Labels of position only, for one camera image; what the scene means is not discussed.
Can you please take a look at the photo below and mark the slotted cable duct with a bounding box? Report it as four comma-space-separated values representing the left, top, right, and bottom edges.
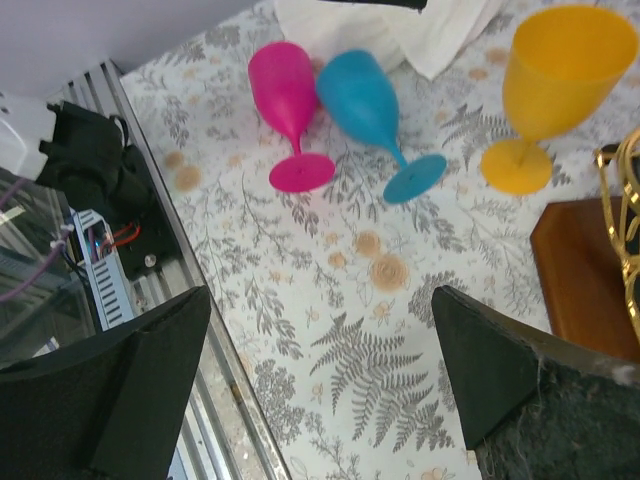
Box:
69, 209, 136, 331

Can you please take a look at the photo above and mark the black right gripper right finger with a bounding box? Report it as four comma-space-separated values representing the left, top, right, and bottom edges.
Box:
431, 286, 639, 479

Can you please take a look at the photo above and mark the white cloth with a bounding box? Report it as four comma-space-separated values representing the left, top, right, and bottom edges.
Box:
274, 0, 504, 80

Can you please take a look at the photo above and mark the blue plastic wine glass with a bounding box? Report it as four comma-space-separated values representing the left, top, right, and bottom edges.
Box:
316, 49, 447, 204

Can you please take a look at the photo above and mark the pink plastic wine glass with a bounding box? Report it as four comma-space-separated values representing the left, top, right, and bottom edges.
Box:
248, 41, 335, 193

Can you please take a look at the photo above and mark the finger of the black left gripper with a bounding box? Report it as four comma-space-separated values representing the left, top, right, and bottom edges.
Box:
327, 0, 428, 11

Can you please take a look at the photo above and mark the aluminium mounting rail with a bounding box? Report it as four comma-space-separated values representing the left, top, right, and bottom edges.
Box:
60, 60, 290, 479

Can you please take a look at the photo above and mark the yellow plastic goblet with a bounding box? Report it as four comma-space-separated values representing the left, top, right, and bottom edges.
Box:
480, 4, 639, 195

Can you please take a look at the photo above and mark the gold wire wine glass rack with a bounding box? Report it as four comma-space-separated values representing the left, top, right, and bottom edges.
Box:
530, 131, 639, 362

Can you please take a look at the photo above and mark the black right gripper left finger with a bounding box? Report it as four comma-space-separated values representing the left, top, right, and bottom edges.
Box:
1, 313, 184, 479

